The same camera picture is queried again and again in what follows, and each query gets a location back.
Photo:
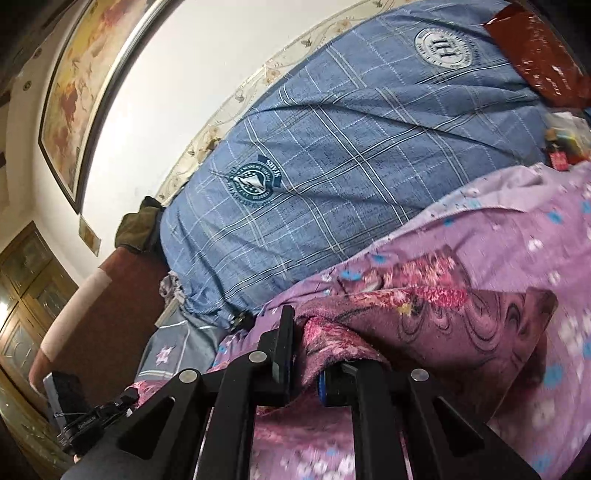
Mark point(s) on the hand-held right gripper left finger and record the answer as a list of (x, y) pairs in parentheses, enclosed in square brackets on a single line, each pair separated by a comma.
[(277, 350)]

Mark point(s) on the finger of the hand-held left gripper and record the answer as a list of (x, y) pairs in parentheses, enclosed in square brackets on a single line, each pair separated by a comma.
[(67, 392)]

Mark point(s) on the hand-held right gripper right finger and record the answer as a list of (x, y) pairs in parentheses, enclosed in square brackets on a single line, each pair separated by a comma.
[(324, 387)]

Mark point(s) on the maroon floral shirt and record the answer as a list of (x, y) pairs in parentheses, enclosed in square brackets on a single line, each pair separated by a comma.
[(461, 332)]

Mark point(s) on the grey striped pillow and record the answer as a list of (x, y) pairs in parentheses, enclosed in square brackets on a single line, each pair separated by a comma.
[(175, 346)]

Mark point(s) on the wooden door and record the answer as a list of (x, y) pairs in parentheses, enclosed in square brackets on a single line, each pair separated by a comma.
[(27, 295)]

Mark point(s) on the crumpled pale floral cloth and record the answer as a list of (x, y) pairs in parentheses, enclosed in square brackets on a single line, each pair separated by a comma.
[(173, 288)]

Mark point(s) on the olive green cloth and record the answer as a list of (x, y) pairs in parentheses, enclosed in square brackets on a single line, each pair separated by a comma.
[(138, 226)]

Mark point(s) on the blue plaid quilt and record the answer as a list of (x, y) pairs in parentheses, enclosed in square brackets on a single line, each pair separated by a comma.
[(346, 161)]

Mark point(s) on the purple floral bedsheet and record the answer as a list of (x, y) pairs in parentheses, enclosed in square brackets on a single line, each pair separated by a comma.
[(508, 230)]

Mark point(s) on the clear plastic bag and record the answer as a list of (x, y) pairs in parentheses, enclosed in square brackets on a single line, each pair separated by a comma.
[(575, 124)]

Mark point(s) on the red plastic bag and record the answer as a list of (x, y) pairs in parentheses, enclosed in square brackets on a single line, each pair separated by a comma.
[(540, 55)]

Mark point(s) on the small paper wall note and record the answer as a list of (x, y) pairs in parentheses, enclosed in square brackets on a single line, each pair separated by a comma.
[(90, 235)]

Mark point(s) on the framed wall painting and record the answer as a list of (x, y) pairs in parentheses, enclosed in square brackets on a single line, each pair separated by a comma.
[(78, 92)]

